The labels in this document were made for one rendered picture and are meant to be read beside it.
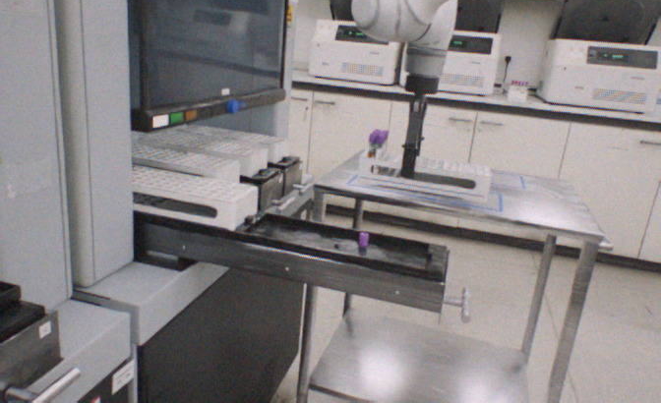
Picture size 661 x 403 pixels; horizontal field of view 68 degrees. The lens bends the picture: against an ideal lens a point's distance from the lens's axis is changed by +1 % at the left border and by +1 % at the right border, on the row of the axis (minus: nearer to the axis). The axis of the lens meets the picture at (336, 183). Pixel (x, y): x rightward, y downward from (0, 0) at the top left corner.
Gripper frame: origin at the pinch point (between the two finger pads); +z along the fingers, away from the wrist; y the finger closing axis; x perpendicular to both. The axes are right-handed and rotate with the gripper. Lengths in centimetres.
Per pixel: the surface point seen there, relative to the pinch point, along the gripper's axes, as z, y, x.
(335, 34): -31, 194, 71
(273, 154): 3.4, 1.8, 35.1
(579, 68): -24, 189, -70
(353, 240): 7.1, -35.7, 5.2
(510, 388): 59, 8, -34
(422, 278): 7.0, -45.6, -7.5
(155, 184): 1, -42, 40
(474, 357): 59, 19, -25
